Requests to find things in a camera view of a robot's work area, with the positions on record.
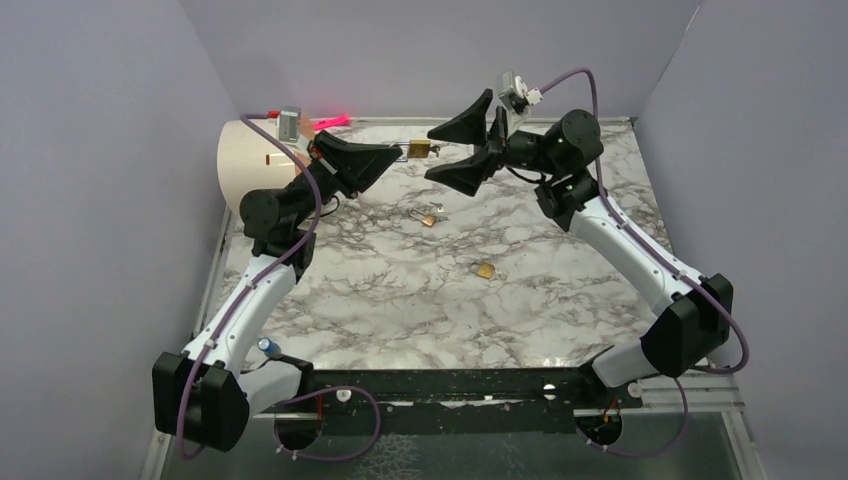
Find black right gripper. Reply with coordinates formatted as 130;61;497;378
424;90;561;197

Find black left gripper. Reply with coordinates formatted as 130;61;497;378
286;129;402;230

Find small brass padlock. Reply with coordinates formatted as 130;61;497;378
396;139;441;159

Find brass padlock long shackle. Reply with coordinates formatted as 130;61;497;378
408;208;439;228

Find brass padlock with key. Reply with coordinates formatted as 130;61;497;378
468;261;506;280

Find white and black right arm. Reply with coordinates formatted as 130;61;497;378
425;89;733;407

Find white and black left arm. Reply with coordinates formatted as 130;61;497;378
152;131;402;452

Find pink marker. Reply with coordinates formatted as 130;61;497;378
312;115;351;131

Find cream cylindrical container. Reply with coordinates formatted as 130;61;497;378
217;120;301;219

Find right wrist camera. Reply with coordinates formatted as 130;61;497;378
496;70;543;116

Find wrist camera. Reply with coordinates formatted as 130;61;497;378
496;70;543;116
276;106;302;143

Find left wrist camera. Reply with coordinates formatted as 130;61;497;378
276;106;302;143

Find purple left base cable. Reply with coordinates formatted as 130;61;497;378
273;386;383;464

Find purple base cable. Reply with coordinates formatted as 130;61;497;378
273;386;383;464
574;374;690;460

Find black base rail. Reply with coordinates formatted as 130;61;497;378
264;367;643;436

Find aluminium frame rail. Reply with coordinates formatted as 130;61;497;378
638;372;746;413

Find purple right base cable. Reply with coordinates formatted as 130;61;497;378
574;374;690;460

